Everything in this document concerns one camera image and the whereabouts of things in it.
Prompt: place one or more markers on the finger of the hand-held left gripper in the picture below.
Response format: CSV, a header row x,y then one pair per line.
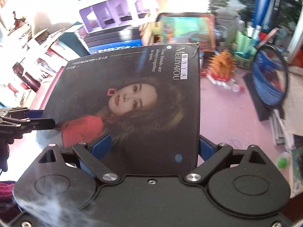
x,y
34,114
40,124

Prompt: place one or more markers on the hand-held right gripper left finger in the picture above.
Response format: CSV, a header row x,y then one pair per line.
x,y
101,146

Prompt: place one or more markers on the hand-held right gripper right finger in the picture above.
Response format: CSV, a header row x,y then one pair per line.
x,y
207,147

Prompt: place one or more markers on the black portrait print box lid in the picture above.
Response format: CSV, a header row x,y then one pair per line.
x,y
151,113

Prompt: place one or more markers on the black thermos bottle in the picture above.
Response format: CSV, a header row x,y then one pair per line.
x,y
26,75

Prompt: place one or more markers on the row of leaning books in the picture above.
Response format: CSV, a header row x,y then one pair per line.
x,y
49,63

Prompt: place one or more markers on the white cardboard box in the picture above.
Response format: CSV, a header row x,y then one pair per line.
x,y
42,39

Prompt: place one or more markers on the small green cap bottle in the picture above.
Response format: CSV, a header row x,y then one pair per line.
x,y
283,160

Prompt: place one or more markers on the white tote bag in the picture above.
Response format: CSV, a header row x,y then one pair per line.
x,y
22,32

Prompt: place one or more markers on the orange block toy figure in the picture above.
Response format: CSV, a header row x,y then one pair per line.
x,y
222,66

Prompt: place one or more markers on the dark teal book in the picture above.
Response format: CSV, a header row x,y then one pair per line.
x,y
73,40

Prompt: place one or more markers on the round black mirror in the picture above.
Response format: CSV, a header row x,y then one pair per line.
x,y
269,80

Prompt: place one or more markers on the pile of papers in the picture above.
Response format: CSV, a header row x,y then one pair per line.
x,y
291,108

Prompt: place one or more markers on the thick blue dictionary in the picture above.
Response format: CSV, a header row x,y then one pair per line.
x,y
116,47

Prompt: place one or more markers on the green pen holder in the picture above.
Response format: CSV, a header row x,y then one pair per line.
x,y
245,49

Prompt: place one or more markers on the black flat box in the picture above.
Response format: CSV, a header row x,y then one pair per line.
x,y
111,36

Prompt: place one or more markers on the holographic colourful pouch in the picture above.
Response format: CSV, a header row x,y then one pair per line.
x,y
187,32

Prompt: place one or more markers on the purple desk organizer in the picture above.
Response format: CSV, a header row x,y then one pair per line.
x,y
118,11

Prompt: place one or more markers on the black and white picture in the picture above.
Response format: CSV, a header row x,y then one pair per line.
x,y
229,11

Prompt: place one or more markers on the blue rolled tubes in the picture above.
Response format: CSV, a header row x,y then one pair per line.
x,y
264,2

